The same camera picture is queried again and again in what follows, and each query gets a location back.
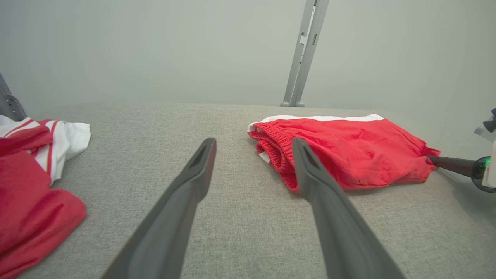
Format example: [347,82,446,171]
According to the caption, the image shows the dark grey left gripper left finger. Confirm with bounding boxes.
[102,138,217,279]

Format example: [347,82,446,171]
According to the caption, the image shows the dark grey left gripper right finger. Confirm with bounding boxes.
[292,137,405,279]

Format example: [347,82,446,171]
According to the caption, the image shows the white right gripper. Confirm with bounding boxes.
[425,139,496,193]

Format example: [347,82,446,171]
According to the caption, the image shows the stack of red jerseys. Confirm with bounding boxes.
[248,114,441,193]

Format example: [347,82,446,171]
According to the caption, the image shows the red jersey with white sleeves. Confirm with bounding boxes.
[0,115,91,279]

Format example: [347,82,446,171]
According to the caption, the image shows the grey partition post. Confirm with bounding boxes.
[293,0,330,108]
[280,0,319,107]

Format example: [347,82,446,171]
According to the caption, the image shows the grey metal cart frame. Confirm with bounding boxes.
[0,72,28,121]

